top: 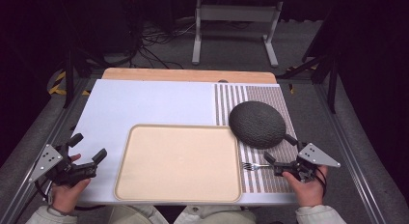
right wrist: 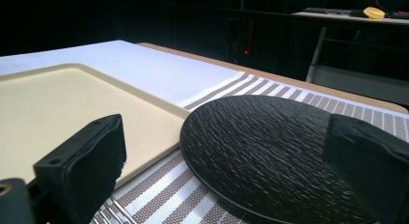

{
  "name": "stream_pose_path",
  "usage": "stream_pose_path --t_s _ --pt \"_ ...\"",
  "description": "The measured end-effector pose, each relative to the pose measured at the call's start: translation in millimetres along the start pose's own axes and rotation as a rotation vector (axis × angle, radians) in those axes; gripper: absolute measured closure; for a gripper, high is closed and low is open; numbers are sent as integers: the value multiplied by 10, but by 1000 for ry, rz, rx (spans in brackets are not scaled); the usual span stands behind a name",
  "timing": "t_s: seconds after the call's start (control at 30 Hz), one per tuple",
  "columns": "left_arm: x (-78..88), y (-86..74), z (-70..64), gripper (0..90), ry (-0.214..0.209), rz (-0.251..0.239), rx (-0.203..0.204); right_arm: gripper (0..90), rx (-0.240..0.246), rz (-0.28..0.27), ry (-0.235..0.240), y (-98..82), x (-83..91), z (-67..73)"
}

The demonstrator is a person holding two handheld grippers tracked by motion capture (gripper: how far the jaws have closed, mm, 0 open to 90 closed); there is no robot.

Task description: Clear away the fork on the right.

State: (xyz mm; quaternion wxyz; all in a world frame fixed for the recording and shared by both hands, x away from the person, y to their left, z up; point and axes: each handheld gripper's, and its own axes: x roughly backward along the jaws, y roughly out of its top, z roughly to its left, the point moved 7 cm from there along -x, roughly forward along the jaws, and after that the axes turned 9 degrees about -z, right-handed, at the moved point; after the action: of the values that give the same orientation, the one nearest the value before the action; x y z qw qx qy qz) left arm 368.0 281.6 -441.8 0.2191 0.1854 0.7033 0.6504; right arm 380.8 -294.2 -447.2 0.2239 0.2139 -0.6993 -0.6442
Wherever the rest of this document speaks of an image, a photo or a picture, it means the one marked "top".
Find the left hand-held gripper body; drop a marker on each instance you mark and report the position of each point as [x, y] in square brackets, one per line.
[48, 161]

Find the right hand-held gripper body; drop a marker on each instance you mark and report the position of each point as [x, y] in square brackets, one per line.
[310, 159]

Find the silver metal fork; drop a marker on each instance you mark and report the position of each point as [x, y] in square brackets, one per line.
[255, 166]

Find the person's right hand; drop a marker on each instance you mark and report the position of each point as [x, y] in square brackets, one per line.
[307, 190]

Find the person's left hand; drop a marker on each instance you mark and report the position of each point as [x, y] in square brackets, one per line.
[67, 196]

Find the dark grey round plate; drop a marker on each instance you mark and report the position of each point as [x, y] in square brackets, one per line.
[257, 124]

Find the striped brown white placemat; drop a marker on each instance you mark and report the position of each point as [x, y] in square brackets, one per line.
[276, 98]

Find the yellow black floor tape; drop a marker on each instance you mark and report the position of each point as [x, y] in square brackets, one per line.
[59, 84]

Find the black tripod stand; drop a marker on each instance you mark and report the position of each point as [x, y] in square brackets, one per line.
[69, 76]
[324, 66]

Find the light blue table mat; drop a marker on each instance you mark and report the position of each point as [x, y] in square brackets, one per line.
[144, 101]

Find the beige rectangular tray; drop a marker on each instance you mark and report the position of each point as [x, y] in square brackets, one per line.
[178, 162]

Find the person's legs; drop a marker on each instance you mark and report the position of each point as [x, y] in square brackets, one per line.
[209, 216]

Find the grey metal stand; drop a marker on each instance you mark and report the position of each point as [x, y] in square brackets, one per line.
[236, 13]

